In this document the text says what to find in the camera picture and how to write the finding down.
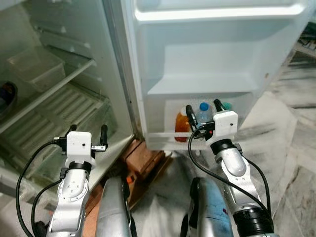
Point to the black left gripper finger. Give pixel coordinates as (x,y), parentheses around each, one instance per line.
(103,136)
(73,128)

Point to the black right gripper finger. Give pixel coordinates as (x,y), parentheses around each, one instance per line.
(218,105)
(191,117)

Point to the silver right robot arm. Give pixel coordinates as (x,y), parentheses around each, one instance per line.
(234,170)

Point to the glass fridge shelf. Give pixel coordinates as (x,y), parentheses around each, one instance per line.
(49,95)

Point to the clear plastic fridge container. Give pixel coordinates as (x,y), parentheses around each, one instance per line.
(37,66)

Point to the white fridge cabinet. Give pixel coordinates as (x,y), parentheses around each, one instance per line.
(89,29)

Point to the teal cap clear bottle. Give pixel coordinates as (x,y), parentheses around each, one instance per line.
(227,105)

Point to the blue cap clear bottle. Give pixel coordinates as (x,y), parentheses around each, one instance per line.
(204,112)

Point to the orange drink bottle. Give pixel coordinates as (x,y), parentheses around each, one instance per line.
(181,129)

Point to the ribbed clear crisper cover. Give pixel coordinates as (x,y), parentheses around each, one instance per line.
(54,116)

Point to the reddish brick stack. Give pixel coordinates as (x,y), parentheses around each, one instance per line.
(145,158)

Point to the silver robot left leg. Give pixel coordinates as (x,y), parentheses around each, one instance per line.
(113,212)

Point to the dark bowl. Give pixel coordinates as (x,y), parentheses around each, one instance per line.
(6,98)

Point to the bluish robot right leg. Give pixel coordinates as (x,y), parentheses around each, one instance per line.
(212,212)

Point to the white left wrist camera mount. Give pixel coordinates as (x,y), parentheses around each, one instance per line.
(79,145)

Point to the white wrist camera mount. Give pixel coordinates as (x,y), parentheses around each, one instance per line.
(79,145)
(226,123)

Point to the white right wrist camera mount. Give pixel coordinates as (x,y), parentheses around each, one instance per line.
(226,123)

